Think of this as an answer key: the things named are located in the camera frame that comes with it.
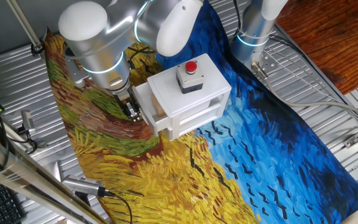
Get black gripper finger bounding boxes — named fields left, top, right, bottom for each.
left=127, top=103, right=142, bottom=122
left=119, top=106, right=132, bottom=121

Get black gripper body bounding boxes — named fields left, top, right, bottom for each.
left=112, top=88, right=135, bottom=110

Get white plastic box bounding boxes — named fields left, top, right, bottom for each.
left=131, top=82, right=213, bottom=138

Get wooden cube block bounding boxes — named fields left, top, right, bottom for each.
left=150, top=95, right=167, bottom=118

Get white drawer cabinet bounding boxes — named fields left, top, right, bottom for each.
left=147, top=53, right=232, bottom=141

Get painted wheat field cloth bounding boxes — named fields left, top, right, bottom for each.
left=44, top=0, right=358, bottom=224

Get grey emergency stop button box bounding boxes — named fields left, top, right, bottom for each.
left=175, top=60, right=205, bottom=95

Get silver metal plate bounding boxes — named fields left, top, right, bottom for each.
left=52, top=160, right=65, bottom=183

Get thin metal pole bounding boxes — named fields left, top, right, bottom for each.
left=6, top=0, right=45, bottom=56

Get brown wooden desk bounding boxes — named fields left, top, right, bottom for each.
left=275, top=0, right=358, bottom=96

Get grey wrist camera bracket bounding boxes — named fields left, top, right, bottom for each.
left=63, top=46, right=90, bottom=90

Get ribbed grey camera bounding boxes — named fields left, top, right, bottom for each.
left=61, top=174, right=107, bottom=197

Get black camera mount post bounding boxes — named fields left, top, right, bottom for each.
left=75, top=191, right=92, bottom=208

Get black camera cable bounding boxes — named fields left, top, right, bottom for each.
left=9, top=126, right=39, bottom=156
left=104, top=190, right=134, bottom=224

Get aluminium frame bar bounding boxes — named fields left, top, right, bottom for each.
left=0, top=129, right=110, bottom=224

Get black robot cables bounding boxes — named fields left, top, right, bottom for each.
left=232, top=0, right=244, bottom=38

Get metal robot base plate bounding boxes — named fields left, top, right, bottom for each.
left=250, top=51, right=279, bottom=75

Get grey robot hose cable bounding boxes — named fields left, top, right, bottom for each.
left=250, top=61, right=358, bottom=125

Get metal corner bracket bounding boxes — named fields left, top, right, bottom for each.
left=342, top=136, right=358, bottom=149

